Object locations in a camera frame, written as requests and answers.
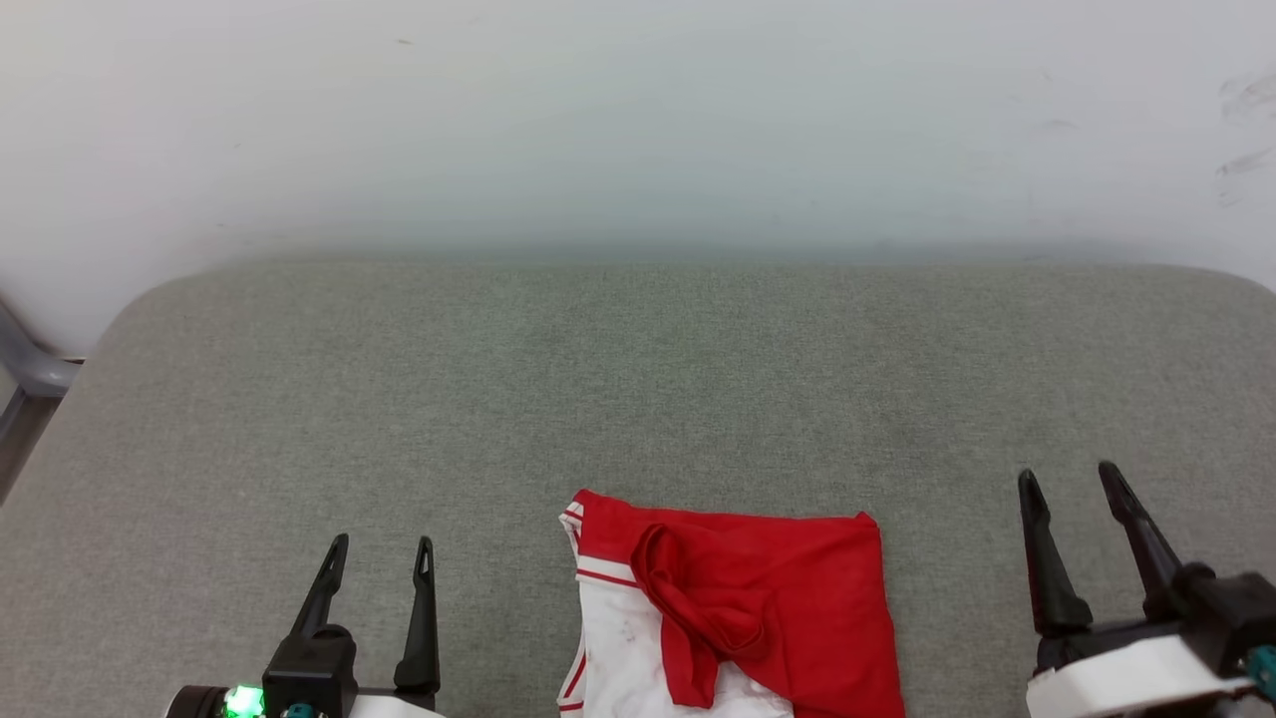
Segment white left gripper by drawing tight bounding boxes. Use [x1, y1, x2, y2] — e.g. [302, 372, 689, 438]
[289, 533, 448, 718]

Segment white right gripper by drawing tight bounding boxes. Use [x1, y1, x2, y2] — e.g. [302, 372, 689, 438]
[1017, 460, 1253, 718]

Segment red and white shirt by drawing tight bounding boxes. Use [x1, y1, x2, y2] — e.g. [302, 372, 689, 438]
[556, 487, 908, 718]

